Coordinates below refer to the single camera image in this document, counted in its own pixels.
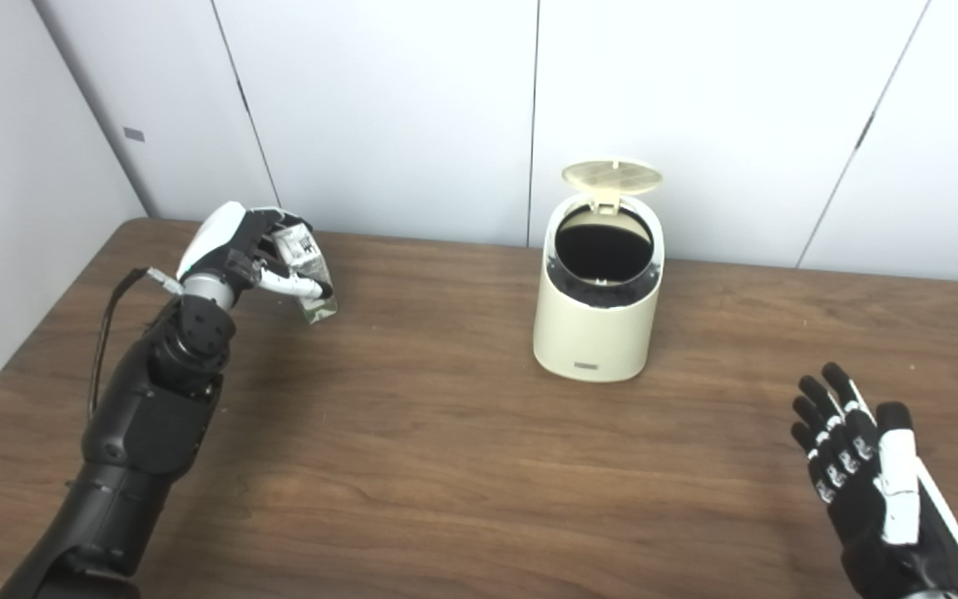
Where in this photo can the cream-colored bin body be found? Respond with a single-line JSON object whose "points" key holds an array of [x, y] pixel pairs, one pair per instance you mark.
{"points": [[595, 333]]}

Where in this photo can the white green milk carton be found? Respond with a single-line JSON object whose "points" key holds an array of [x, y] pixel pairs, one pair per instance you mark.
{"points": [[313, 270]]}

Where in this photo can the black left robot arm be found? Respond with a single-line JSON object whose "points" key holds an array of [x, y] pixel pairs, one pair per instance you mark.
{"points": [[146, 416]]}

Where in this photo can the small grey wall plate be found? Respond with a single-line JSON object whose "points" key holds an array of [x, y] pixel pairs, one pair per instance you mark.
{"points": [[134, 134]]}

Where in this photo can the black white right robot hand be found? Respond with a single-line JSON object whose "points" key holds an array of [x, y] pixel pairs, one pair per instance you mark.
{"points": [[878, 491]]}

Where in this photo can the round cream bin lid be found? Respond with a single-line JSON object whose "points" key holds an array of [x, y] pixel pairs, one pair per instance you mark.
{"points": [[612, 176]]}

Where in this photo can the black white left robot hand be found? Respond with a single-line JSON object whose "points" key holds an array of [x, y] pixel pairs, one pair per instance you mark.
{"points": [[217, 237]]}

